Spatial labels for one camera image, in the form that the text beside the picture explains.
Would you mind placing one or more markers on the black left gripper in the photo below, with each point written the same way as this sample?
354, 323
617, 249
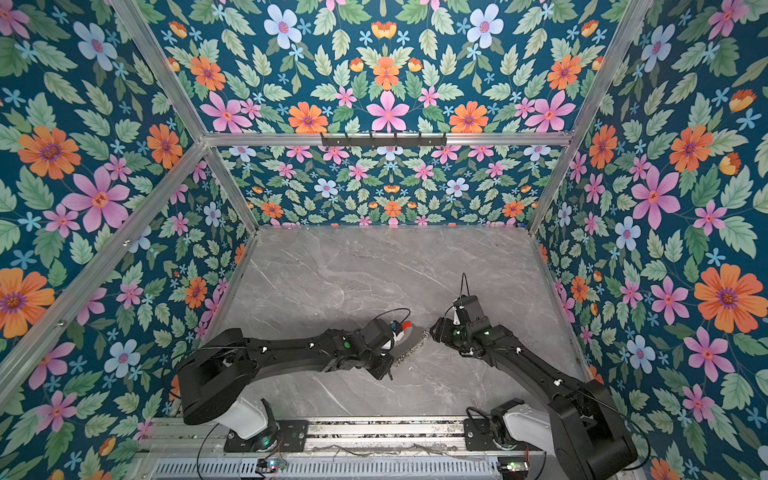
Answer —
386, 370

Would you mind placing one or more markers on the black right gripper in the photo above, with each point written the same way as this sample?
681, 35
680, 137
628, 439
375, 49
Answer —
442, 330

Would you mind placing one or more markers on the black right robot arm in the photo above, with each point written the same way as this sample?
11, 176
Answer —
580, 427

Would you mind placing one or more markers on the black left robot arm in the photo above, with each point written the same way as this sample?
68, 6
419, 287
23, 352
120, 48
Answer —
212, 378

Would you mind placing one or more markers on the black hook rack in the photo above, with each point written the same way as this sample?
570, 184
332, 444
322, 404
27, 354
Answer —
370, 140

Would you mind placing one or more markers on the white perforated cable tray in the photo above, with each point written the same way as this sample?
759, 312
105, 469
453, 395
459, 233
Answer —
327, 468

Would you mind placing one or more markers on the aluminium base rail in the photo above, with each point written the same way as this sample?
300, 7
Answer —
449, 435

